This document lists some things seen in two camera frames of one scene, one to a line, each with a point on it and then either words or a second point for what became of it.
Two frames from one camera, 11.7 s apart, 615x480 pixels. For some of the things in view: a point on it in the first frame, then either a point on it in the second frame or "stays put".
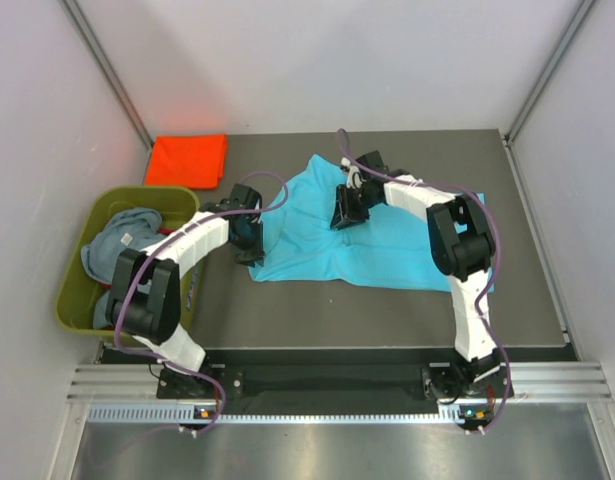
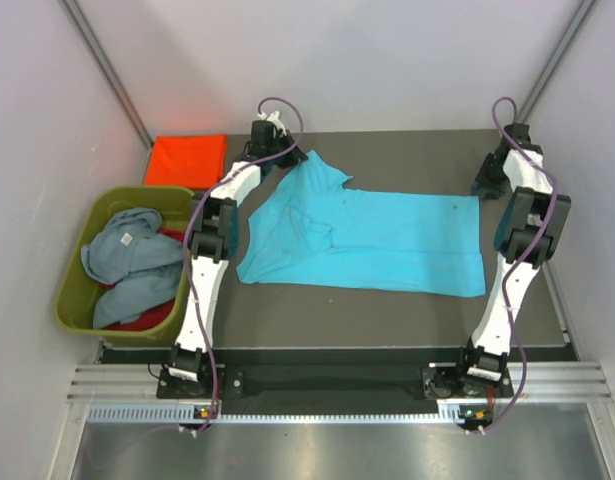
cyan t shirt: (395, 245) stays put
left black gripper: (255, 253) -> (294, 156)
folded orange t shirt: (187, 161) stays put
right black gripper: (346, 215) -> (491, 191)
